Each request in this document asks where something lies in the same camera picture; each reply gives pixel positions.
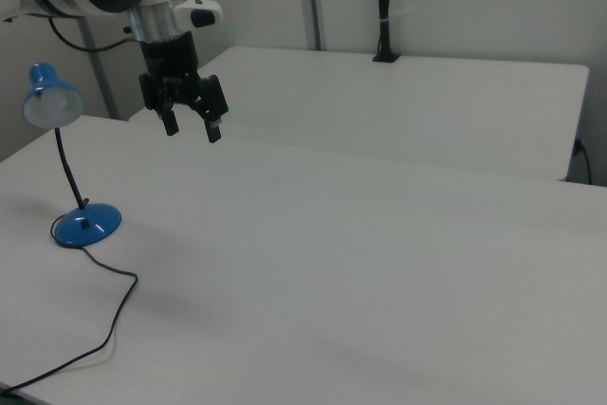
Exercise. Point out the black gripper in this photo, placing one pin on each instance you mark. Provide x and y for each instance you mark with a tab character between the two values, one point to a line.
171	56

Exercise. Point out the blue gooseneck desk lamp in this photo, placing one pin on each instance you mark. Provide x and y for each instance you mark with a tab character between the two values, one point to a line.
83	227

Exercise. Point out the black clamped camera pole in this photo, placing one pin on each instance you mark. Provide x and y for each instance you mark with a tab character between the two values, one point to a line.
383	2

